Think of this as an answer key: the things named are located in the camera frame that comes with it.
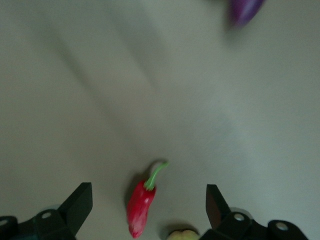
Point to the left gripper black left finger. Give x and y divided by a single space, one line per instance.
72 207

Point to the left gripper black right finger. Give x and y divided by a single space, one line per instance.
217 207

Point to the greenish pink peach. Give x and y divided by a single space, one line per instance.
183 235

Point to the red chili pepper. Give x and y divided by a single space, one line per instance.
140 207

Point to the purple eggplant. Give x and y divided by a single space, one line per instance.
245 11

